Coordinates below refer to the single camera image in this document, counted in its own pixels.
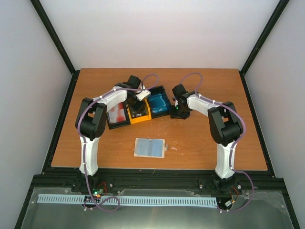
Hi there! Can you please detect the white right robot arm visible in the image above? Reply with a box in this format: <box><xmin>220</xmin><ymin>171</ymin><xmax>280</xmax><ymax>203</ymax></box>
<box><xmin>170</xmin><ymin>84</ymin><xmax>244</xmax><ymax>192</ymax></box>

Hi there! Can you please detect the black bin with blue cards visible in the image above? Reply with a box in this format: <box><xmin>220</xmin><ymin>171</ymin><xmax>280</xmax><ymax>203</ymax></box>
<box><xmin>147</xmin><ymin>85</ymin><xmax>171</xmax><ymax>119</ymax></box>

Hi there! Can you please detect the light blue slotted cable duct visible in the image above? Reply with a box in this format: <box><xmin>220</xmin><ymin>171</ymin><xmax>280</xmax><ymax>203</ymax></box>
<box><xmin>37</xmin><ymin>194</ymin><xmax>217</xmax><ymax>208</ymax></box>

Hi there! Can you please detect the black vip card stack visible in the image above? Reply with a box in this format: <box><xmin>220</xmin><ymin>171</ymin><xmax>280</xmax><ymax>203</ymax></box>
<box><xmin>129</xmin><ymin>105</ymin><xmax>148</xmax><ymax>119</ymax></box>

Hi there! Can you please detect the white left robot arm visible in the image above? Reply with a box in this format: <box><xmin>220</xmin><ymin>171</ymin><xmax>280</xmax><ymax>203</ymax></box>
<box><xmin>75</xmin><ymin>83</ymin><xmax>150</xmax><ymax>192</ymax></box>

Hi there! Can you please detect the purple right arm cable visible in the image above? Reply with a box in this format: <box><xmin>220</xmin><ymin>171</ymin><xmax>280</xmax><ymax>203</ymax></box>
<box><xmin>180</xmin><ymin>72</ymin><xmax>254</xmax><ymax>213</ymax></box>

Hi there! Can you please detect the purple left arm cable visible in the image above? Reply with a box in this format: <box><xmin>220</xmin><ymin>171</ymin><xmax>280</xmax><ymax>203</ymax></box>
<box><xmin>78</xmin><ymin>73</ymin><xmax>160</xmax><ymax>212</ymax></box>

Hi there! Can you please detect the blue card stack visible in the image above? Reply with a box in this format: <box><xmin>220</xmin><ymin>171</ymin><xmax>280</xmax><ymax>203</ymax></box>
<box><xmin>148</xmin><ymin>94</ymin><xmax>168</xmax><ymax>114</ymax></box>

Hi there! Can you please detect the yellow plastic bin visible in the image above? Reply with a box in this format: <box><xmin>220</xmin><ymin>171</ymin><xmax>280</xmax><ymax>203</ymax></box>
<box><xmin>127</xmin><ymin>98</ymin><xmax>152</xmax><ymax>125</ymax></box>

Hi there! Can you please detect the red white card stack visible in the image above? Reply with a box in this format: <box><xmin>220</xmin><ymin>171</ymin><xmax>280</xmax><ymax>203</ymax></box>
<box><xmin>108</xmin><ymin>103</ymin><xmax>126</xmax><ymax>124</ymax></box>

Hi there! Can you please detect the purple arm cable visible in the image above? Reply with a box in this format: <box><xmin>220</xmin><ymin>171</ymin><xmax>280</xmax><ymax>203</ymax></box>
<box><xmin>180</xmin><ymin>72</ymin><xmax>254</xmax><ymax>213</ymax></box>
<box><xmin>78</xmin><ymin>73</ymin><xmax>160</xmax><ymax>212</ymax></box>

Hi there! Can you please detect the black aluminium table frame rail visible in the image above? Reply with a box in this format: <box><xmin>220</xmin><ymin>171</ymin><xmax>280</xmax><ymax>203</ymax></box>
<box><xmin>30</xmin><ymin>168</ymin><xmax>288</xmax><ymax>196</ymax></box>

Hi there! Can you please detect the black bin with red cards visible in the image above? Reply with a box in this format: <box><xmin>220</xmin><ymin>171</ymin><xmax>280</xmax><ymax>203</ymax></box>
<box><xmin>106</xmin><ymin>102</ymin><xmax>131</xmax><ymax>130</ymax></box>

